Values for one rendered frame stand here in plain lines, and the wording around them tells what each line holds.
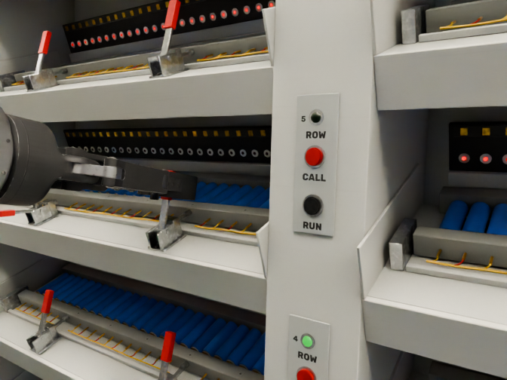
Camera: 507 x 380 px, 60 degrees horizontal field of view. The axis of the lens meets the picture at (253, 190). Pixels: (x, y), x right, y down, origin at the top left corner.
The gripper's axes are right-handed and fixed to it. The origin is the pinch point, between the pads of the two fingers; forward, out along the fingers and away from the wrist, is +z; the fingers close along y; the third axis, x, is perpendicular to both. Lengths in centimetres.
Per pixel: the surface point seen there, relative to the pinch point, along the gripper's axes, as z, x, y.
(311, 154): -3.8, 3.5, 20.6
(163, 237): -0.8, -6.1, 1.0
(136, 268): -0.2, -10.5, -3.6
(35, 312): 7.8, -24.4, -37.0
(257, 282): -1.1, -8.9, 14.8
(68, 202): 4.1, -3.9, -26.0
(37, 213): -0.9, -6.0, -25.6
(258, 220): 4.5, -3.0, 10.4
